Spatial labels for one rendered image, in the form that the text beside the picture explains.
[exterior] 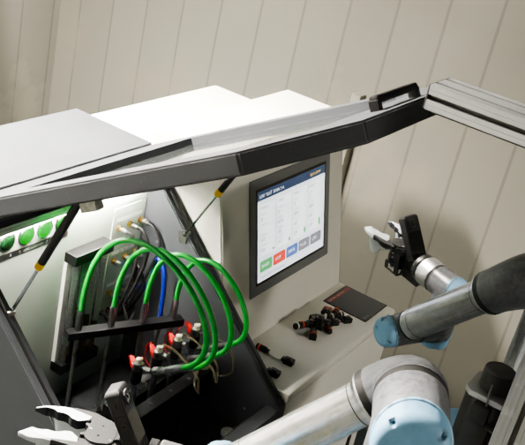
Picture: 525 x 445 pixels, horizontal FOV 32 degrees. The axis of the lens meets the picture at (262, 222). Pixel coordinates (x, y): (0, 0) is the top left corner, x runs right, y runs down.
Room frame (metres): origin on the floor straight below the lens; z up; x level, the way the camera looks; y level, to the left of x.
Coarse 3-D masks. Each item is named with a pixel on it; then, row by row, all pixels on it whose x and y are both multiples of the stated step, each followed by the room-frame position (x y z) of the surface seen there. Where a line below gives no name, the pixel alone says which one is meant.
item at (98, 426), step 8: (88, 424) 1.17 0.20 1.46; (96, 424) 1.17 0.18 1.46; (104, 424) 1.17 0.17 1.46; (112, 424) 1.18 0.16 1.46; (88, 432) 1.14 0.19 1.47; (96, 432) 1.14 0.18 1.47; (104, 432) 1.15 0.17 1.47; (112, 432) 1.15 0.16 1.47; (88, 440) 1.12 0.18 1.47; (96, 440) 1.12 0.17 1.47; (104, 440) 1.13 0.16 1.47; (112, 440) 1.13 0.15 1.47; (120, 440) 1.14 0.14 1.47; (152, 440) 1.15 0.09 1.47; (160, 440) 1.16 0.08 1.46
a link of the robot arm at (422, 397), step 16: (400, 368) 1.19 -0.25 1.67; (416, 368) 1.19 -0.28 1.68; (384, 384) 1.17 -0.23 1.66; (400, 384) 1.15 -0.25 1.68; (416, 384) 1.14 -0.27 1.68; (432, 384) 1.16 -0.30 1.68; (384, 400) 1.12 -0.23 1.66; (400, 400) 1.10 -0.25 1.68; (416, 400) 1.10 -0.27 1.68; (432, 400) 1.12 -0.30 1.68; (448, 400) 1.17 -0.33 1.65; (384, 416) 1.08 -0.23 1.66; (400, 416) 1.07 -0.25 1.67; (416, 416) 1.07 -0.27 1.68; (432, 416) 1.08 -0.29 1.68; (448, 416) 1.12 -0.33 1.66; (368, 432) 1.12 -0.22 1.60; (384, 432) 1.06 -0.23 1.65; (400, 432) 1.06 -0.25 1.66; (416, 432) 1.06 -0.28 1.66; (432, 432) 1.06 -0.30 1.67; (448, 432) 1.08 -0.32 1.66
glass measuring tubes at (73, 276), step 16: (96, 240) 2.09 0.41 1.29; (64, 256) 2.00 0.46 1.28; (80, 256) 2.00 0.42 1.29; (64, 272) 2.00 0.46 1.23; (80, 272) 2.03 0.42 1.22; (96, 272) 2.10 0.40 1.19; (64, 288) 2.00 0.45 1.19; (80, 288) 2.03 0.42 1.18; (96, 288) 2.09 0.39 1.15; (64, 304) 2.01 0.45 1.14; (96, 304) 2.09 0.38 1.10; (64, 320) 2.00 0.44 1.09; (96, 320) 2.10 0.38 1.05; (64, 336) 2.00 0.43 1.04; (64, 352) 2.00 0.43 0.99; (80, 352) 2.06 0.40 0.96; (96, 352) 2.11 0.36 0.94; (64, 368) 1.99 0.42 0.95
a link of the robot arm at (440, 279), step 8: (432, 272) 2.00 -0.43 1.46; (440, 272) 2.00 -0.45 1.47; (448, 272) 2.00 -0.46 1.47; (432, 280) 1.99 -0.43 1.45; (440, 280) 1.97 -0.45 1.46; (448, 280) 1.97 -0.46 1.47; (456, 280) 1.96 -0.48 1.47; (464, 280) 1.98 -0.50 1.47; (432, 288) 1.98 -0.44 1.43; (440, 288) 1.96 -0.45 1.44; (448, 288) 1.95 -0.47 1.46; (432, 296) 1.98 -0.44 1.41
